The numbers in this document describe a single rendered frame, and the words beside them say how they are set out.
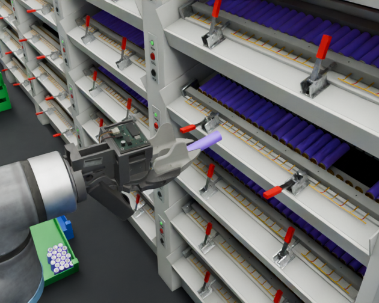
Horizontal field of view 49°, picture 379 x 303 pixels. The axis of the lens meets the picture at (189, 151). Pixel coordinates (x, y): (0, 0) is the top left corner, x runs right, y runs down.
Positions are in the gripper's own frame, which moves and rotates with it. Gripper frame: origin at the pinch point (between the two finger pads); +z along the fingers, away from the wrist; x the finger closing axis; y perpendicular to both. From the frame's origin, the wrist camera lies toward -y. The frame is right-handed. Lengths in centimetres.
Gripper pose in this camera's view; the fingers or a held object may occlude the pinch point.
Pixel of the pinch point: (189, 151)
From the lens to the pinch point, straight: 69.9
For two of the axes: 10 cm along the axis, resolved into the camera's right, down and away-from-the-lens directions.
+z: 8.7, -2.8, 4.1
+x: -4.9, -6.2, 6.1
